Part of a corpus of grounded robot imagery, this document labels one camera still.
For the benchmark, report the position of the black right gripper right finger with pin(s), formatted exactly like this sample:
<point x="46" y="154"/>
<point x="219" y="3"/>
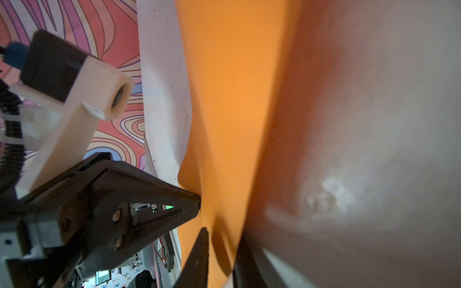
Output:
<point x="246" y="273"/>

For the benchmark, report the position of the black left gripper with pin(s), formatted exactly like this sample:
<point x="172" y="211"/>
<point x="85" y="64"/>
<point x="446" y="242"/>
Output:
<point x="41" y="234"/>

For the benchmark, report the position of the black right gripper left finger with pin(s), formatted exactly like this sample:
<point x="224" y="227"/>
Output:
<point x="195" y="272"/>

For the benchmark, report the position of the orange paper sheet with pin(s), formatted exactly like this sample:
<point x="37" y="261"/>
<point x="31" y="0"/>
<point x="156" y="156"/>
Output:
<point x="236" y="53"/>

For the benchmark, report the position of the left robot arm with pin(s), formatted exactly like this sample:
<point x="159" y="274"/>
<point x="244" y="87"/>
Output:
<point x="96" y="213"/>

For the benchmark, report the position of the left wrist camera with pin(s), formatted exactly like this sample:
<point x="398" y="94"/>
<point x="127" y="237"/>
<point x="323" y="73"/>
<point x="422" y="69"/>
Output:
<point x="52" y="113"/>

